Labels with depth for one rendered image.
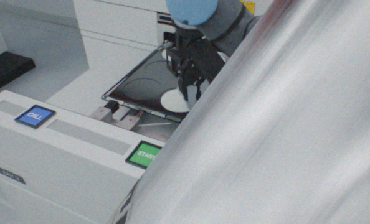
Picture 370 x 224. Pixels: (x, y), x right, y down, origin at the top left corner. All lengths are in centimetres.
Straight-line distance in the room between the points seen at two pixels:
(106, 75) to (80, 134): 46
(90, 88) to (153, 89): 26
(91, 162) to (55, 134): 11
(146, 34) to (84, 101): 36
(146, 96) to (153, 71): 13
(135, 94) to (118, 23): 46
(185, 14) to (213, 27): 5
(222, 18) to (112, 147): 30
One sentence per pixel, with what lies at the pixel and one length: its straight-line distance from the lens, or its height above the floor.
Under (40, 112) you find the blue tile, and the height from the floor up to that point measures 96.
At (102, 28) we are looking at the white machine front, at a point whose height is 87.
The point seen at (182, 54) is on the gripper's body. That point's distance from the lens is 64.
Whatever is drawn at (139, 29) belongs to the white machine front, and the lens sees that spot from 115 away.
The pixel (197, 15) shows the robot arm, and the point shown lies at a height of 119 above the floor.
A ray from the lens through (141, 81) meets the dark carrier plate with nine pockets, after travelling 85.
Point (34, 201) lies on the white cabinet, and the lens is 89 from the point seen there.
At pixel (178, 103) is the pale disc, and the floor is 90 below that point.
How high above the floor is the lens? 136
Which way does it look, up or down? 40 degrees down
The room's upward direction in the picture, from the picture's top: straight up
